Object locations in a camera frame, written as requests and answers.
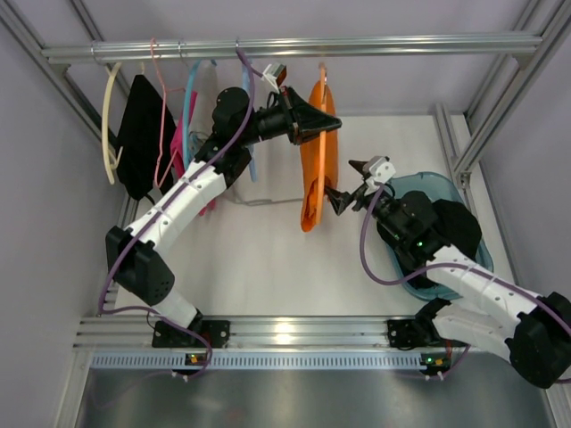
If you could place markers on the teal plastic basket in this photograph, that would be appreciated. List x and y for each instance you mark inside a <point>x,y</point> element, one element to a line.
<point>432,187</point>

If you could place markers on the pink wire hanger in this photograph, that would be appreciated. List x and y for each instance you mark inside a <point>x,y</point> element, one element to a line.
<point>159,175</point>

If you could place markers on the beige grey trousers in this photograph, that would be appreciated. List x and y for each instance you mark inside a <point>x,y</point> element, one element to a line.
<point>204,91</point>

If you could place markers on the light blue plastic hanger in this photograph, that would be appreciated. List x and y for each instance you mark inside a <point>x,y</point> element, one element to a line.
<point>247,86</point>

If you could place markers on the aluminium frame posts left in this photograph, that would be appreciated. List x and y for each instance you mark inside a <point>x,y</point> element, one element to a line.
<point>24,34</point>

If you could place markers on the aluminium frame posts right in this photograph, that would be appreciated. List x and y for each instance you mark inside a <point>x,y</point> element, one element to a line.
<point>460,162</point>

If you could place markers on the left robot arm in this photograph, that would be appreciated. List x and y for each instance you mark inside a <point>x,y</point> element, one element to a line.
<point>135,254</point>

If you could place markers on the orange trousers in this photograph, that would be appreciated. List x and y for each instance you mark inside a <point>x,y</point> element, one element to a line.
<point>310,171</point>

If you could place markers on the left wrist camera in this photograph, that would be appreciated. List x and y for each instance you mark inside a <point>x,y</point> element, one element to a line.
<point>274,75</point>

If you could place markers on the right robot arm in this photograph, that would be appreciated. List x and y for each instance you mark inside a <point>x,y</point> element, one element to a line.
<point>528,330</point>

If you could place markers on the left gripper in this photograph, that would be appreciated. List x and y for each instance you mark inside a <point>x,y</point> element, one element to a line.
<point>291,119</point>

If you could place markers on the silver aluminium hanging rail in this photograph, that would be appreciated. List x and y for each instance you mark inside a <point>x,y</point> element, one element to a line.
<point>100,52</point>

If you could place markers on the teal plastic hanger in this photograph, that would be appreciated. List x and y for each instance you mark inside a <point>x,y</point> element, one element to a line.
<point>186,157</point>

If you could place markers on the black trousers on cream hanger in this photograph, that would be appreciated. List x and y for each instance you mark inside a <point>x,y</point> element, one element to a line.
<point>139,138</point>

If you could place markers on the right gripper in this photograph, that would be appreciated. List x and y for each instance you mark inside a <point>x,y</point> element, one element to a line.
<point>359,189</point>

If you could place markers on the orange plastic hanger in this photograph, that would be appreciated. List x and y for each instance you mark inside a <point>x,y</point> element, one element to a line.
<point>322,144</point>

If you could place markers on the slotted cable duct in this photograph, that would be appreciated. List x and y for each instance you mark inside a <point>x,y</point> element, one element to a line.
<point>290,360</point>

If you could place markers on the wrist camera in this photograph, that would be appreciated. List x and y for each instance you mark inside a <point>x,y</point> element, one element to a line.
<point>274,75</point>
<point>379,170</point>

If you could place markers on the black trousers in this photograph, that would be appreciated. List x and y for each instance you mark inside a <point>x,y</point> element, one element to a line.
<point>416,228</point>
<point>139,138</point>

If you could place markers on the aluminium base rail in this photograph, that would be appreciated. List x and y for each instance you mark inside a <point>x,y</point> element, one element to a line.
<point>137,332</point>

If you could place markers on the aluminium frame posts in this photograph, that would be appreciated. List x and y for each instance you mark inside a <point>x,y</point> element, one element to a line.
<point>24,34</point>
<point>460,162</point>

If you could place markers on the cream plastic hanger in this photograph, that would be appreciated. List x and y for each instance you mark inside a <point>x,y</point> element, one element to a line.
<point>111,157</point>

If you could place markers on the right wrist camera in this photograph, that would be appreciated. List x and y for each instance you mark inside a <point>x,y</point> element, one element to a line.
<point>379,170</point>

